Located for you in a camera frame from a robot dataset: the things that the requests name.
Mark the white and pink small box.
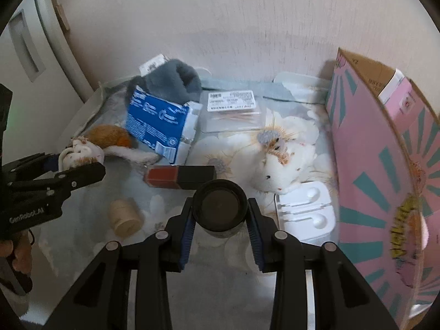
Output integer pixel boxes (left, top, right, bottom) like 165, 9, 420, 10
378, 69, 427, 138

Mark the white plastic tray insert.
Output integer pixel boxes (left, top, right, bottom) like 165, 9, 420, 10
275, 181, 337, 243

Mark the blue and white carton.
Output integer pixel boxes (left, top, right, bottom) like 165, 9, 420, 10
125, 85, 203, 165

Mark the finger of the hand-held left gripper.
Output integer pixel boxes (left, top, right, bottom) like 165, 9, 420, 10
7, 162, 106, 211
2, 153, 64, 181

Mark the red and black rectangular box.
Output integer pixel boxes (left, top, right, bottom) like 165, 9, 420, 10
144, 165, 217, 190

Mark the white spotted plush toy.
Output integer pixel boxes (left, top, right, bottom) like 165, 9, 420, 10
58, 137, 105, 171

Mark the beige cylinder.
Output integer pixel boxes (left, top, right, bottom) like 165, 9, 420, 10
109, 197, 141, 238

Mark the clear plastic box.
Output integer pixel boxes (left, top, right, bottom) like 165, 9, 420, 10
199, 89, 266, 134

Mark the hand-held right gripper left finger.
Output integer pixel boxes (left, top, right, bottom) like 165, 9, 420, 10
41, 197, 196, 330

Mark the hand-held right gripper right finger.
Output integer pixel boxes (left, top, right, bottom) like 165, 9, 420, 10
247, 197, 401, 330

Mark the black round jar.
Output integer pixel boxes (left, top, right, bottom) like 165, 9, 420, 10
191, 180, 248, 238

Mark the white refrigerator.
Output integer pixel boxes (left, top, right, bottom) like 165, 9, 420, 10
0, 0, 95, 166

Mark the grey plush slipper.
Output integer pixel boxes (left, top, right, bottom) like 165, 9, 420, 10
126, 54, 203, 111

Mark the pink cardboard box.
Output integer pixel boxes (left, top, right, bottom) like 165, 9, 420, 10
325, 47, 440, 329

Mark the orange and white plush toy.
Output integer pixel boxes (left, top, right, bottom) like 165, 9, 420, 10
82, 125, 160, 166

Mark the person's left hand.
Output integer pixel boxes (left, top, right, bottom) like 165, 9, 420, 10
0, 230, 35, 284

